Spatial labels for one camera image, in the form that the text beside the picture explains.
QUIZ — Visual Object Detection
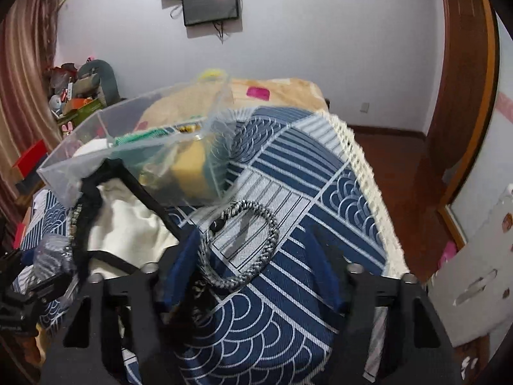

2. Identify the cream cloth bag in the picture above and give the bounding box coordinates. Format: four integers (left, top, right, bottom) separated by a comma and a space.
82, 178, 180, 279

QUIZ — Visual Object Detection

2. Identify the black lace hair band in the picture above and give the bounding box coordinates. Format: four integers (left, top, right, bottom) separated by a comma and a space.
69, 180, 105, 281

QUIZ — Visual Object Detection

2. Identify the clear plastic storage box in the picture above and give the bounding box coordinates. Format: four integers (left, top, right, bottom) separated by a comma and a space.
36, 71, 243, 211

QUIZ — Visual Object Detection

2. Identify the black hanging cable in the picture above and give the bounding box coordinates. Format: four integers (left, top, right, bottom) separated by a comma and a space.
212, 19, 230, 45

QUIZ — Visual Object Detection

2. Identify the green knitted item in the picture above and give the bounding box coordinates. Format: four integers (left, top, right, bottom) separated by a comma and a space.
111, 127, 166, 148

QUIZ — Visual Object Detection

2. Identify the small black wall monitor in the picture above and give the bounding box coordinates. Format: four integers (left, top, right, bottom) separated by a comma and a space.
182, 0, 243, 27

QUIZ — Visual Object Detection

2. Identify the brown wooden door frame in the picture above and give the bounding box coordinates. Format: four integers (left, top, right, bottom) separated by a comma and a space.
413, 0, 502, 219

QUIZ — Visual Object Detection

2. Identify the yellow sponge block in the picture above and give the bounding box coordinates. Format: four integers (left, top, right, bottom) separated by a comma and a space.
167, 140, 215, 206

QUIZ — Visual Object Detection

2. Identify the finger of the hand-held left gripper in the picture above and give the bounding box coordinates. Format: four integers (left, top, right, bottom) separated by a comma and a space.
82, 158, 184, 242

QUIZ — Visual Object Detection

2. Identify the red flat box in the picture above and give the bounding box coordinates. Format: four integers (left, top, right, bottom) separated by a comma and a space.
11, 140, 49, 179

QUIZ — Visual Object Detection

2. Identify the grey green neck pillow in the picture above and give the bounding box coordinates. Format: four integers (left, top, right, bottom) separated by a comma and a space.
78, 59, 122, 105

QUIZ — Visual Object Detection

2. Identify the beige bed blanket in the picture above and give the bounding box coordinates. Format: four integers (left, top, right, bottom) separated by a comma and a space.
138, 76, 330, 129

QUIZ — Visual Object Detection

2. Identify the grey braided cord bracelet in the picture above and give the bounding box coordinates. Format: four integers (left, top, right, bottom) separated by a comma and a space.
196, 200, 281, 290

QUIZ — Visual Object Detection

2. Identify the yellow green fluffy item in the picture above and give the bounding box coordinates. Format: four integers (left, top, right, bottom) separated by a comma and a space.
198, 68, 226, 83

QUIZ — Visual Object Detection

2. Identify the brown striped curtain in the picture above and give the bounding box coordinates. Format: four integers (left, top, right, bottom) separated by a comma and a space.
0, 0, 73, 229

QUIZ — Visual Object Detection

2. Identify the grey shiny crinkled cloth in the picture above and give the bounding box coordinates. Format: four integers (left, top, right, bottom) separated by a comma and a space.
33, 233, 77, 275

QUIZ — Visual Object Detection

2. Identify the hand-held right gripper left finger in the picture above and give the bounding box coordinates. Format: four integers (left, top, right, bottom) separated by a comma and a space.
40, 227, 202, 385

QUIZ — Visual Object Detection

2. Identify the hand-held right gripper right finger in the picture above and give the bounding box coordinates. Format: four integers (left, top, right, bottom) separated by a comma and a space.
308, 225, 462, 385

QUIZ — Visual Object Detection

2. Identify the white cardboard box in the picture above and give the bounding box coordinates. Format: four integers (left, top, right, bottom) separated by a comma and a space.
428, 184, 513, 347

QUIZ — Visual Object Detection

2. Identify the pile of assorted clutter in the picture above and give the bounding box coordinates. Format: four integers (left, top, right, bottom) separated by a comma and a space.
44, 62, 105, 133

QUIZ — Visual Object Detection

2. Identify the blue white patterned blanket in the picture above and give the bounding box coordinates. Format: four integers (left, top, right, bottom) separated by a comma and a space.
12, 106, 410, 385

